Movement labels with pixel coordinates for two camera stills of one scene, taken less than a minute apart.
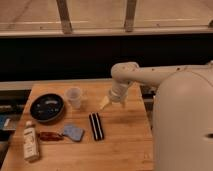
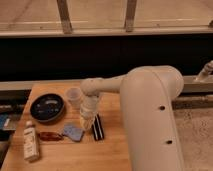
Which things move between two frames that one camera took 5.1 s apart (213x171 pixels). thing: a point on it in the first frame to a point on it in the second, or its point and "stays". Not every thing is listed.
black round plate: (46, 107) stays
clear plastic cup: (74, 98) stays
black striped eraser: (96, 126) stays
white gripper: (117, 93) to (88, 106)
